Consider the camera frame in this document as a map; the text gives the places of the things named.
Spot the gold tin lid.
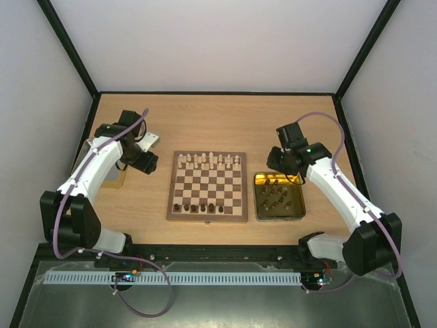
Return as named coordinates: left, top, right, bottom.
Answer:
left=71, top=139, right=127, bottom=189

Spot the gold tin with pieces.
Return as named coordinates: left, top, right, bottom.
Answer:
left=253, top=172, right=307, bottom=222

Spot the wooden chess board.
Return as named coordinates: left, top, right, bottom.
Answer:
left=167, top=150, right=249, bottom=223

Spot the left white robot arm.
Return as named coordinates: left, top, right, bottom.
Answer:
left=40, top=109, right=159, bottom=259

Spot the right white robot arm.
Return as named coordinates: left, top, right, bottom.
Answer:
left=267, top=122, right=401, bottom=276

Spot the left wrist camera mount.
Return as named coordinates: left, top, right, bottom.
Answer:
left=137, top=133, right=160, bottom=152

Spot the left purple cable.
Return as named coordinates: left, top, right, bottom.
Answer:
left=51, top=108, right=173, bottom=318

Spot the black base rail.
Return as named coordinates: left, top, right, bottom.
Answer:
left=34, top=243, right=337, bottom=272

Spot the grey slotted cable duct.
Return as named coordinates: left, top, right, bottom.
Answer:
left=42, top=271, right=301, bottom=286

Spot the black frame left post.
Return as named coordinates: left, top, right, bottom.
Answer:
left=36, top=0, right=98, bottom=98

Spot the black frame post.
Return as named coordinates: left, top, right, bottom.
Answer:
left=36, top=0, right=98, bottom=98
left=335, top=0, right=401, bottom=98

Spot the black frame right post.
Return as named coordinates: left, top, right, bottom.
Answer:
left=335, top=0, right=401, bottom=98

